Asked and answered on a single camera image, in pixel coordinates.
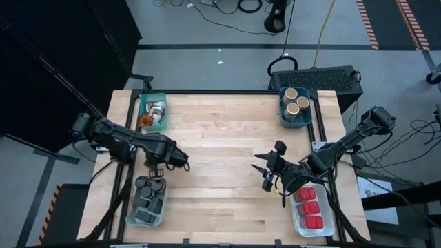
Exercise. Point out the white label spice packet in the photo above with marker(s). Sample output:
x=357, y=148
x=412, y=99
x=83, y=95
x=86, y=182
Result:
x=159, y=103
x=156, y=120

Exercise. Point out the black floor beam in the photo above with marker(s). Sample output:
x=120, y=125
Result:
x=396, y=198

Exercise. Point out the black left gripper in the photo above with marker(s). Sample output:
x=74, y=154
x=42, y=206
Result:
x=172, y=155

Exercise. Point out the brown kraft paper pouch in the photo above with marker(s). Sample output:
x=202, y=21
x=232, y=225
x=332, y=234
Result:
x=145, y=120

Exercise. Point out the clear plastic bin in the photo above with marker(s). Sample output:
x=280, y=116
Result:
x=130, y=220

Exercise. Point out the white paper sign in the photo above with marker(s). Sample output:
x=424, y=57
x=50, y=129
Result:
x=370, y=189

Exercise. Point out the black-lid spice jar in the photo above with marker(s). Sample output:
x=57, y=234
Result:
x=140, y=182
x=147, y=191

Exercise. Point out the clear plastic tray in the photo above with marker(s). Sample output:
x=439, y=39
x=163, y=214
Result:
x=329, y=220

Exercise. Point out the smoked paprika tin red lid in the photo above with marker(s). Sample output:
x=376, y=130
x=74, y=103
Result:
x=306, y=194
x=310, y=208
x=313, y=222

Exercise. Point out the black platform hazard stripes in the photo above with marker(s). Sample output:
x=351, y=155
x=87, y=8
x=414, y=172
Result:
x=65, y=213

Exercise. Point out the tan spice jar pale label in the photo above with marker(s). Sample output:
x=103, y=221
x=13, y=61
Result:
x=291, y=93

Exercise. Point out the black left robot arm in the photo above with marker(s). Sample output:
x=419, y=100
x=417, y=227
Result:
x=120, y=137

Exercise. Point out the teal plastic bin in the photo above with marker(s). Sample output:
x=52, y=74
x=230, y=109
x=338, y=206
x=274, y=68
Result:
x=142, y=100

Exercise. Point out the black perforated computer case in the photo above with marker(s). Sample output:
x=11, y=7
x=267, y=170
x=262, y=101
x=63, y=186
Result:
x=317, y=81

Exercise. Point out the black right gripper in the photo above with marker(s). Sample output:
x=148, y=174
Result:
x=284, y=168

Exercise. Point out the black curtain base bar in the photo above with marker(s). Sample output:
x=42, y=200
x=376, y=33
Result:
x=55, y=156

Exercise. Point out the black curtain partition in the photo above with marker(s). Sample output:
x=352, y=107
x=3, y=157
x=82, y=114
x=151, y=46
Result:
x=51, y=51

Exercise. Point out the black stand leg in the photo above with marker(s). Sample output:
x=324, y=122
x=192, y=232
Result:
x=146, y=80

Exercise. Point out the grey plastic bin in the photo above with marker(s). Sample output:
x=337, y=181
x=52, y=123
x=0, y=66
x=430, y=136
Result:
x=306, y=120

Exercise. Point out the black stand foot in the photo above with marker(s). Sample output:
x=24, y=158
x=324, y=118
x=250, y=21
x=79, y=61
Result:
x=275, y=19

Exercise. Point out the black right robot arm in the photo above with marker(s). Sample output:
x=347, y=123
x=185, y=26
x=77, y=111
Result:
x=344, y=141

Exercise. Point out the black caster wheel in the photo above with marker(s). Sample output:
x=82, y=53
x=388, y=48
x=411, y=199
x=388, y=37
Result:
x=433, y=78

